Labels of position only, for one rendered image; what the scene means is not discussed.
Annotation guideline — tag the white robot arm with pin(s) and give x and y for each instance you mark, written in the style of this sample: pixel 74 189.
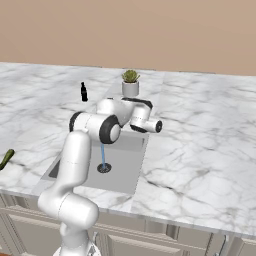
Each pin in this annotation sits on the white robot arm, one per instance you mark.
pixel 75 160

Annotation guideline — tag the grey sink basin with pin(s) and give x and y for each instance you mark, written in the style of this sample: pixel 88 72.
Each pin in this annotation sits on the grey sink basin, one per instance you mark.
pixel 123 166

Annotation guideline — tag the green plant in white pot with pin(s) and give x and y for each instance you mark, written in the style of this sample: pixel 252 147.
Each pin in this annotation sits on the green plant in white pot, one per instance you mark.
pixel 130 87

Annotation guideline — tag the green squash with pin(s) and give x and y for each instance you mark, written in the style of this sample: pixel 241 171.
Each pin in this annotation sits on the green squash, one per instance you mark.
pixel 6 158

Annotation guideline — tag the blue water stream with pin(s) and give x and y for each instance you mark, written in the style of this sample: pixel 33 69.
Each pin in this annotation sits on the blue water stream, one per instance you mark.
pixel 103 156

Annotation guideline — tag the black bottle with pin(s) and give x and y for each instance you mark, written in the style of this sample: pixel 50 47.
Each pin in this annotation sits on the black bottle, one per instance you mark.
pixel 84 93

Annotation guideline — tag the beige cupboard door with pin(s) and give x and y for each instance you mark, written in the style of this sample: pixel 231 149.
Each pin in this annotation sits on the beige cupboard door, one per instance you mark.
pixel 30 233
pixel 150 243
pixel 248 248

